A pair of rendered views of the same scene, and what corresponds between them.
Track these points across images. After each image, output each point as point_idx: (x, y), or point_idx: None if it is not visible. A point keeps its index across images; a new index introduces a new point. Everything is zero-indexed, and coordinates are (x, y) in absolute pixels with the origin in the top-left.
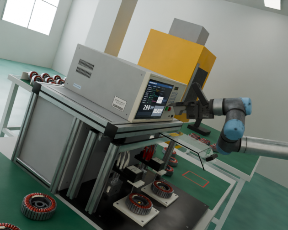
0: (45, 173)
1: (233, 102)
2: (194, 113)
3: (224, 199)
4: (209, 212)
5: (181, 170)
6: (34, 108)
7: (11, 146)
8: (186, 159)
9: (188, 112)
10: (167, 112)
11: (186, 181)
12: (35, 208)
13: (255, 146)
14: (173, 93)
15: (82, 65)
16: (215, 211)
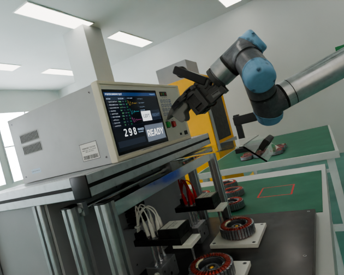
0: None
1: (233, 48)
2: (200, 100)
3: (327, 190)
4: (320, 216)
5: (253, 193)
6: None
7: None
8: (253, 179)
9: (193, 106)
10: (173, 129)
11: (267, 200)
12: None
13: (306, 80)
14: (163, 101)
15: (25, 141)
16: (328, 210)
